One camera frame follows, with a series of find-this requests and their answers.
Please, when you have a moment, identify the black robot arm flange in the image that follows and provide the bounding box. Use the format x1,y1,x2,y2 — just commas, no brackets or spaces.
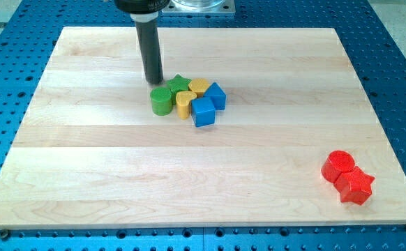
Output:
114,0,170,14

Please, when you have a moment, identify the green star block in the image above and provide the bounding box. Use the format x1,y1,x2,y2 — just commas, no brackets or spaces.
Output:
166,74,191,105

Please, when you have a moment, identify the red star block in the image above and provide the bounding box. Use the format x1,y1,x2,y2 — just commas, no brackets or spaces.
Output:
333,166,375,205

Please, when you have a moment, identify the blue cube block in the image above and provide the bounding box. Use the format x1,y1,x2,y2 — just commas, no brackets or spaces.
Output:
190,97,216,127

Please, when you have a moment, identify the blue triangle block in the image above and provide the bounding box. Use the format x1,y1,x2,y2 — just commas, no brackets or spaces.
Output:
203,82,227,110

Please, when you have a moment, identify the yellow heart block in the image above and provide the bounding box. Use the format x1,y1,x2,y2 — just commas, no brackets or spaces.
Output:
176,91,197,120

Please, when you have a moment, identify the yellow hexagon block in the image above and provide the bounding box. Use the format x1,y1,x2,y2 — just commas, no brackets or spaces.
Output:
188,78,210,98

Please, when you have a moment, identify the green cylinder block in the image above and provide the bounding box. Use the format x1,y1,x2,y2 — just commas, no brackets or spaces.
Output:
150,87,173,116

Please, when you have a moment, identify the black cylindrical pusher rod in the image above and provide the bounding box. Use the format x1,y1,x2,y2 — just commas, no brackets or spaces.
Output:
130,12,163,85

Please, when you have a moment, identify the light wooden board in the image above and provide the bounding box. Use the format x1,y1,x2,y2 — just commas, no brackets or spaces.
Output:
0,26,406,229

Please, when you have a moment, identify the red cylinder block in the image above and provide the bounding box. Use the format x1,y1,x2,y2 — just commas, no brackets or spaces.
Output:
321,150,355,183

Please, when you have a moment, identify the blue perforated metal table plate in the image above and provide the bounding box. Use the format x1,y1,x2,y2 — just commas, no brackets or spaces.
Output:
0,0,406,250

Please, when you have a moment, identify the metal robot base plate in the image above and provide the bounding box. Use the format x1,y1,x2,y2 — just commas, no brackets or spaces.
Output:
162,0,236,14

